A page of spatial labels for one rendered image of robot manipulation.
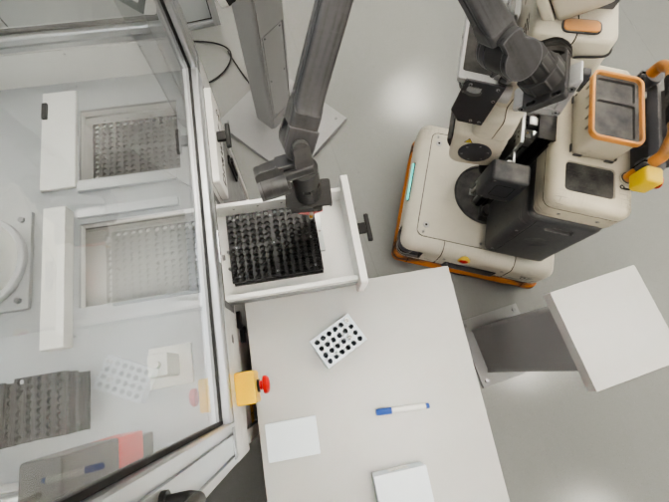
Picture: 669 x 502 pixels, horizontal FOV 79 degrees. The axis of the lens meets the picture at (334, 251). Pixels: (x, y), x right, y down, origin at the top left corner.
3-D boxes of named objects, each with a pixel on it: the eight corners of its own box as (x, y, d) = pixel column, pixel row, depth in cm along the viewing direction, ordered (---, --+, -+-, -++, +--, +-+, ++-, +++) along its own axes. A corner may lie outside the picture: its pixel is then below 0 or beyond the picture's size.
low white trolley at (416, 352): (396, 307, 188) (448, 265, 116) (428, 451, 171) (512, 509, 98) (272, 328, 183) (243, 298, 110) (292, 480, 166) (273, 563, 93)
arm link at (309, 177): (322, 172, 78) (313, 148, 80) (288, 183, 78) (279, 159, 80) (323, 190, 85) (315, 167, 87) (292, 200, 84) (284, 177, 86)
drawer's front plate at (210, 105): (219, 111, 120) (209, 86, 110) (228, 199, 112) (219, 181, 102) (213, 112, 120) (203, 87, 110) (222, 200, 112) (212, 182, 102)
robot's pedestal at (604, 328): (514, 303, 191) (635, 260, 119) (542, 367, 183) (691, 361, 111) (456, 323, 187) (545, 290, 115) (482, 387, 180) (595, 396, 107)
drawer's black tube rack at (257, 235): (313, 212, 110) (312, 203, 104) (323, 275, 105) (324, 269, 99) (230, 224, 108) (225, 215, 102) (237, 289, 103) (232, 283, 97)
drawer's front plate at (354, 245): (343, 191, 115) (346, 173, 104) (363, 291, 106) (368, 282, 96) (337, 192, 114) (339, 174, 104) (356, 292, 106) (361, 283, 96)
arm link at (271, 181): (308, 139, 73) (298, 122, 79) (246, 158, 72) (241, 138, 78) (322, 194, 81) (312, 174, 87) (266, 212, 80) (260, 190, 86)
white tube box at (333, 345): (346, 315, 110) (347, 313, 107) (365, 341, 109) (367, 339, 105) (310, 343, 108) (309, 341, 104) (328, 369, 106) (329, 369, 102)
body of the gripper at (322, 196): (333, 207, 91) (332, 191, 84) (287, 212, 90) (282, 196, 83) (330, 181, 93) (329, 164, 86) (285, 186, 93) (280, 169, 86)
